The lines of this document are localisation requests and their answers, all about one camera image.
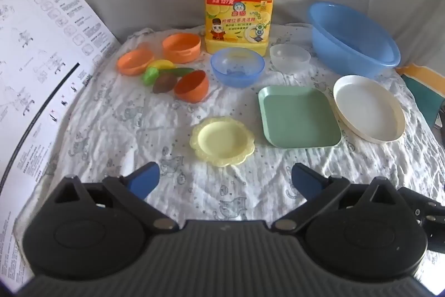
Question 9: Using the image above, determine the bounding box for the yellow detergent pump bottle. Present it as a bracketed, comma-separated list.
[203, 0, 277, 57]

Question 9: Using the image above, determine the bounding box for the yellow flower-shaped plate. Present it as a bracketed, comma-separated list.
[190, 117, 255, 168]

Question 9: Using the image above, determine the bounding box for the yellow striped teal cushion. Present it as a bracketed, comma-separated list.
[396, 62, 445, 117]

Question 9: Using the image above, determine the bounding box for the dark green toy cucumber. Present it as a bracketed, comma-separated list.
[158, 67, 195, 78]

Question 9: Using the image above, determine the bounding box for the clear plastic bowl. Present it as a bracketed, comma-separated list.
[270, 43, 312, 74]

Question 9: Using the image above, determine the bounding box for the white oval plate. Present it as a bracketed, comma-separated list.
[333, 75, 407, 144]

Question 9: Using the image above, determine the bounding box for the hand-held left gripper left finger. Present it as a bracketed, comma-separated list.
[52, 162, 179, 234]

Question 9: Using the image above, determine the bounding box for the shallow orange toy bowl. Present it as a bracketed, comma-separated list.
[117, 49, 155, 76]

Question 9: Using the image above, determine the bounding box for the green square plate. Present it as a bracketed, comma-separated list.
[258, 85, 342, 148]

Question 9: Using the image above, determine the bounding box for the green toy vegetable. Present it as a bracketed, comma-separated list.
[142, 67, 160, 85]

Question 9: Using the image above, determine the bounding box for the white printed instruction sheet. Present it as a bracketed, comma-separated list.
[0, 0, 120, 287]

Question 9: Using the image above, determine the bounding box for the white cat-print blanket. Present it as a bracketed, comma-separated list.
[17, 24, 445, 270]

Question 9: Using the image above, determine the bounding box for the deep orange toy bowl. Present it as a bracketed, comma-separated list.
[173, 70, 209, 104]

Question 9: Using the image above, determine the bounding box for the large blue plastic basin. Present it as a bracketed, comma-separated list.
[308, 2, 402, 79]

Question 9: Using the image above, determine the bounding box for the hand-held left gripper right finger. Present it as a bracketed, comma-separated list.
[271, 163, 401, 234]

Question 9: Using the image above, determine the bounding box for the yellow toy banana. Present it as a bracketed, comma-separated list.
[146, 60, 176, 71]

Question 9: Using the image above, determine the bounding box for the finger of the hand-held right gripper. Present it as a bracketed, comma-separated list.
[396, 186, 445, 216]

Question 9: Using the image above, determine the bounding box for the transparent blue plastic bowl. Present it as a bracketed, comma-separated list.
[210, 47, 266, 89]

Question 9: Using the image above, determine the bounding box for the brown toy food piece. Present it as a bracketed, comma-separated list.
[152, 73, 178, 94]

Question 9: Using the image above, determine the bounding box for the orange toy pot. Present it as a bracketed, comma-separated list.
[162, 33, 202, 65]

